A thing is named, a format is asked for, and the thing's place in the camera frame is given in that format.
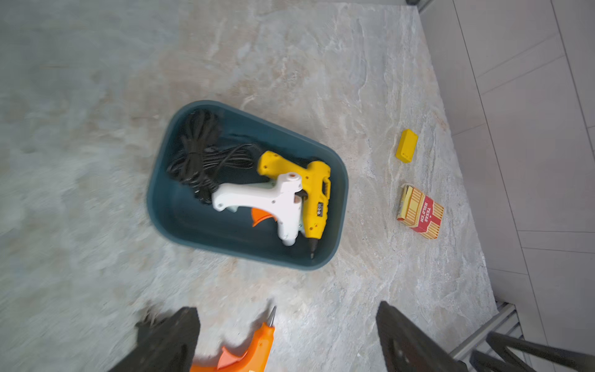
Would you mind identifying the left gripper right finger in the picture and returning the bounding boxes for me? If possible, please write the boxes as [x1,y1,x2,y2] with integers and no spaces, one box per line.
[376,301,467,371]

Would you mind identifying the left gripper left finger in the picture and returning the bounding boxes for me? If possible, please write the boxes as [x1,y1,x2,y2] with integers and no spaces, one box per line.
[111,307,201,372]

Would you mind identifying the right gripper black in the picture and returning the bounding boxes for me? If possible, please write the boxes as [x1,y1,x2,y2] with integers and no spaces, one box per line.
[469,331,595,372]

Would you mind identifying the orange hot glue gun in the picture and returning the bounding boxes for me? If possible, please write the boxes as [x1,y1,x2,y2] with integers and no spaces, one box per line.
[190,306,277,372]

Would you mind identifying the white hot glue gun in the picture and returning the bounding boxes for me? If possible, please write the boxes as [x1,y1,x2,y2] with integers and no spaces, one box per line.
[167,109,302,246]

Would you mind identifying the yellow hot glue gun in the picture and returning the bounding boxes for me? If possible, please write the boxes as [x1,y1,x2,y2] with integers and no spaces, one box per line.
[257,151,331,260]

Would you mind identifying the teal plastic storage box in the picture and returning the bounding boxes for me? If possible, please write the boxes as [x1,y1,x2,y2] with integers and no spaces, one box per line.
[147,101,349,271]

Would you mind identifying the red yellow small carton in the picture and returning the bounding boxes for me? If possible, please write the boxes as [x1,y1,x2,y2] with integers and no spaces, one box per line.
[398,184,445,240]

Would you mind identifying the small yellow block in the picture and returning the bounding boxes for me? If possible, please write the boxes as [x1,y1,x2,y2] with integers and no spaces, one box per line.
[395,129,418,164]

